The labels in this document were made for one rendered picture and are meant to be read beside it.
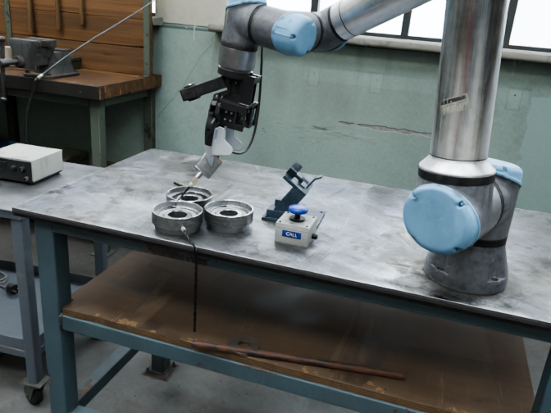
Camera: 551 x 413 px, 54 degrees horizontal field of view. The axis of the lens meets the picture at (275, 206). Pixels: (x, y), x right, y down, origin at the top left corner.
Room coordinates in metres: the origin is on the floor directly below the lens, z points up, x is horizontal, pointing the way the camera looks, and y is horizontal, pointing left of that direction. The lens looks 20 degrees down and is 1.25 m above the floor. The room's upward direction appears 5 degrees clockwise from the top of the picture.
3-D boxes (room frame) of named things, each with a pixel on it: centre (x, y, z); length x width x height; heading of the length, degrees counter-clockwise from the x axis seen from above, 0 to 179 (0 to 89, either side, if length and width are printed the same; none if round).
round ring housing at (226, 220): (1.08, 0.10, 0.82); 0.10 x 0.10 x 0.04
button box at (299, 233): (1.03, -0.05, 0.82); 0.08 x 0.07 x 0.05; 74
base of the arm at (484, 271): (0.93, -0.37, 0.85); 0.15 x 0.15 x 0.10
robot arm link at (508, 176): (0.92, -0.36, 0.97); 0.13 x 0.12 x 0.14; 142
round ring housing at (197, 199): (1.15, 0.20, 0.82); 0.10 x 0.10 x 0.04
